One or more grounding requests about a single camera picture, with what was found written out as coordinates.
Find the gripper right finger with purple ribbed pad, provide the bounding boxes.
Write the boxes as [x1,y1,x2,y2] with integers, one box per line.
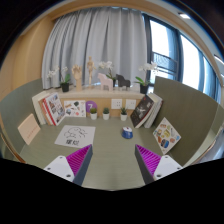
[135,144,182,184]

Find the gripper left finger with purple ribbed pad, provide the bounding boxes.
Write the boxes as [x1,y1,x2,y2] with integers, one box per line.
[44,145,93,186]

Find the white mouse pad with drawing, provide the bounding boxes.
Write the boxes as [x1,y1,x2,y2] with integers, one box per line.
[55,125,95,148]

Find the colourful sticker book right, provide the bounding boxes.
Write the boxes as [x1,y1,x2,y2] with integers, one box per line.
[153,118,181,154]

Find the small potted plant right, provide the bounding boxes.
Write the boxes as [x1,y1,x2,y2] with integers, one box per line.
[120,107,127,121]

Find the small potted plant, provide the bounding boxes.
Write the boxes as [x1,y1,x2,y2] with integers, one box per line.
[103,107,110,120]
[90,107,98,120]
[120,107,127,121]

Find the pink card on left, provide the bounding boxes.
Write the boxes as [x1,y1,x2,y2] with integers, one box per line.
[18,114,40,145]

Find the white illustrated card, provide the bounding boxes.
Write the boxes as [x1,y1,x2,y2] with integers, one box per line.
[64,100,86,117]

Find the small potted plant left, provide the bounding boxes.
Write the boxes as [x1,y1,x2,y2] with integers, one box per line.
[90,107,98,120]

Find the red white magazine left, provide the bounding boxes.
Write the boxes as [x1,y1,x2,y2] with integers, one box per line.
[43,92,65,126]

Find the black book leaning right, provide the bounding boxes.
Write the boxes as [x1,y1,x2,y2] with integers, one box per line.
[130,95,154,128]

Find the small potted plant middle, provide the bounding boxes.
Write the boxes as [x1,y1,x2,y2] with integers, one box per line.
[103,107,110,120]

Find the purple round number sign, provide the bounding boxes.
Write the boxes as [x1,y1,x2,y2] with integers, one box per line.
[86,100,97,113]

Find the white books behind black book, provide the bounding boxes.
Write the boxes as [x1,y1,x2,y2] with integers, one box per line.
[144,93,163,128]

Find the white books leaning left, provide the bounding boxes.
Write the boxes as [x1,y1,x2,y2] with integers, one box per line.
[32,91,49,125]

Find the wooden shelf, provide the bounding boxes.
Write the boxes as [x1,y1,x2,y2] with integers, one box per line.
[49,86,143,117]

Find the white orchid black pot right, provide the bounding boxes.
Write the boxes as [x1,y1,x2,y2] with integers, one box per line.
[135,61,157,94]

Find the white orchid black pot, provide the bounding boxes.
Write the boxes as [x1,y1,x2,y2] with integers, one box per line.
[47,66,70,92]
[135,61,157,94]

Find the white orchid black pot left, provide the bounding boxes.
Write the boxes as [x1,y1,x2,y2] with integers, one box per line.
[47,66,70,92]

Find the black wooden horse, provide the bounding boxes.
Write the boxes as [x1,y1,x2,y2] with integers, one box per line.
[116,74,131,88]

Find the pink wooden horse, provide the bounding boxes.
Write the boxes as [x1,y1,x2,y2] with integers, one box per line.
[98,73,113,91]

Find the wooden hand model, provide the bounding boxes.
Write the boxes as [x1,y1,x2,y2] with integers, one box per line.
[72,65,82,91]

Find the wooden mannequin figure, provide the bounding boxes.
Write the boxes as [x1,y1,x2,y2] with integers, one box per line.
[87,56,96,87]

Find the white orchid behind horses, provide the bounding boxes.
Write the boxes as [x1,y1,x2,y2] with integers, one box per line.
[98,61,116,83]

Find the grey curtain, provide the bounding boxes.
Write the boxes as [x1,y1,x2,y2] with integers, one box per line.
[42,7,147,89]

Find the white wall socket right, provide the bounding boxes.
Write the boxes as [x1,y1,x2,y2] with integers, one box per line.
[126,99,136,110]

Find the white wall socket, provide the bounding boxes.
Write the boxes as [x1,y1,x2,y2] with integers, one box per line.
[111,99,122,109]
[126,99,136,110]

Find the white wall socket left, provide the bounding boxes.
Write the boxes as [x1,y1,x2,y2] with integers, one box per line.
[111,99,122,109]

